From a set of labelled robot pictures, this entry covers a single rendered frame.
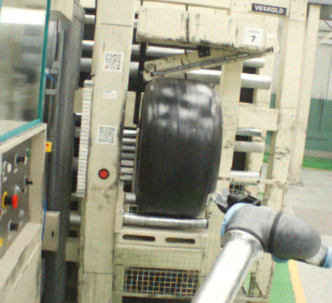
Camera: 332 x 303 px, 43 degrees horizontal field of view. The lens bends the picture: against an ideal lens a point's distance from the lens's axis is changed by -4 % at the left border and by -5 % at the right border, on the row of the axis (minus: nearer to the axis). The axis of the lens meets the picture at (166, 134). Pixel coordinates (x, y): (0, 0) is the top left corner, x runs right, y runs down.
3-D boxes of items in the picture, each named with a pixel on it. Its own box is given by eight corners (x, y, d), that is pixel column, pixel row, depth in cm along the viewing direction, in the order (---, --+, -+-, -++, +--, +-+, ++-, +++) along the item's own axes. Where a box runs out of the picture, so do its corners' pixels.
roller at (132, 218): (121, 211, 171) (121, 212, 176) (121, 222, 170) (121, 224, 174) (209, 217, 174) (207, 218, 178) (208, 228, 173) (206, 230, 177)
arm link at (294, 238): (323, 217, 103) (337, 243, 144) (281, 207, 108) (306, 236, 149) (313, 263, 100) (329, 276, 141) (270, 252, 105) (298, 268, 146)
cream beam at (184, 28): (135, 37, 194) (138, 5, 193) (135, 41, 219) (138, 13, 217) (266, 52, 199) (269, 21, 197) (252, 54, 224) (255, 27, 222)
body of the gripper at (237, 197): (238, 185, 158) (265, 198, 150) (238, 204, 161) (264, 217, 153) (224, 195, 153) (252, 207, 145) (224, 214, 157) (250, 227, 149)
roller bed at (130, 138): (94, 187, 216) (98, 127, 212) (96, 179, 230) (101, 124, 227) (133, 190, 217) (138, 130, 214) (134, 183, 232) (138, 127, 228)
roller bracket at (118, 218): (113, 233, 167) (115, 210, 166) (118, 204, 207) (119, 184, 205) (122, 234, 168) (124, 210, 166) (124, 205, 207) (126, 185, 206)
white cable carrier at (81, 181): (76, 196, 177) (84, 80, 171) (78, 193, 182) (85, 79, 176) (87, 197, 177) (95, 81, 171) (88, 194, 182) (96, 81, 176)
